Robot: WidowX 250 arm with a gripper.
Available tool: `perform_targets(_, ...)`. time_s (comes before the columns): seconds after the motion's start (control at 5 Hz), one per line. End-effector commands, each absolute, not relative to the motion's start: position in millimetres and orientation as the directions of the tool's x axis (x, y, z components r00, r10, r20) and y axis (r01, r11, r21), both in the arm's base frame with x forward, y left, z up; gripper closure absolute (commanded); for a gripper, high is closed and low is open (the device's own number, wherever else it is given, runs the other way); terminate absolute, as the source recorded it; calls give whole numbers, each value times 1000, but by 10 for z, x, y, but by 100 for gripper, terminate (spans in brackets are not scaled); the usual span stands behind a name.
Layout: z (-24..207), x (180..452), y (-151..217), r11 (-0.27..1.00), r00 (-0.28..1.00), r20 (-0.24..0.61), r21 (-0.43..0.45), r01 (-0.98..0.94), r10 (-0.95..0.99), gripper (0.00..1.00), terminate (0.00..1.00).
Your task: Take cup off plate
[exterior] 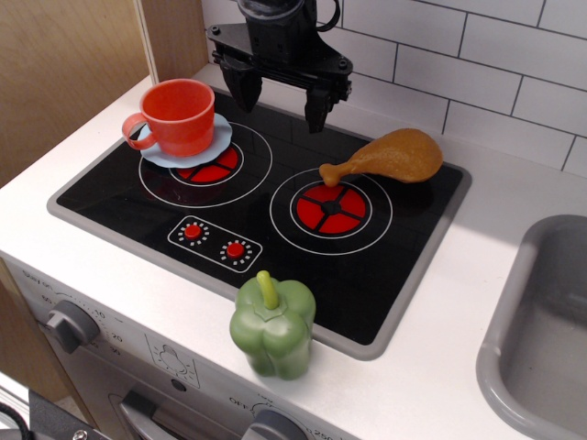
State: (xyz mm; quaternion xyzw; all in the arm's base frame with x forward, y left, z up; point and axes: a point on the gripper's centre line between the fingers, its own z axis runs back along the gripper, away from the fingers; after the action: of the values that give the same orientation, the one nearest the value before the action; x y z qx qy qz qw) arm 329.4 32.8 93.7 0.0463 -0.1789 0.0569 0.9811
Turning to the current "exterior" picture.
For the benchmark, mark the grey timer knob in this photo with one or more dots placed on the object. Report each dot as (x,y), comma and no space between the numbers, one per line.
(71,326)

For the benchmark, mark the brown toy chicken drumstick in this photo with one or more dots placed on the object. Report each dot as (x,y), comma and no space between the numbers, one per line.
(406,155)

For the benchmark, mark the grey toy sink basin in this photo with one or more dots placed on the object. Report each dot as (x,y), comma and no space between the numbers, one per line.
(531,367)

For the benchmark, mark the light blue toy plate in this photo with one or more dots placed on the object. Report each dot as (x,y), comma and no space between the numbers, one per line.
(221,141)

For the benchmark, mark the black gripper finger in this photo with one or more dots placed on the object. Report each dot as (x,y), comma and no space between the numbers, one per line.
(243,83)
(320,101)

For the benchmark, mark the grey oven temperature knob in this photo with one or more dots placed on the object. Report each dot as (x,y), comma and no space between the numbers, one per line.
(270,425)

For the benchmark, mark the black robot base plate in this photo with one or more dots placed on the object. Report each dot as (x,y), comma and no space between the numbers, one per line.
(37,418)

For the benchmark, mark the green toy bell pepper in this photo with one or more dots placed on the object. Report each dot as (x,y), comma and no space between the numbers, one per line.
(273,325)

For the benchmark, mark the red plastic toy cup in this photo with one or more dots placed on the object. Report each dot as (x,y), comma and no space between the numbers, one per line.
(177,115)

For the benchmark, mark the black toy stove top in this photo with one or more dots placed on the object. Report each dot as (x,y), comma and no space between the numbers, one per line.
(361,247)

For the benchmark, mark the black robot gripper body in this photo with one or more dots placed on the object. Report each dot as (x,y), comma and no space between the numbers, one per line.
(281,41)

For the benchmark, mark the grey oven door handle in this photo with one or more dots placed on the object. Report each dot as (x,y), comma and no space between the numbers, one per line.
(138,413)

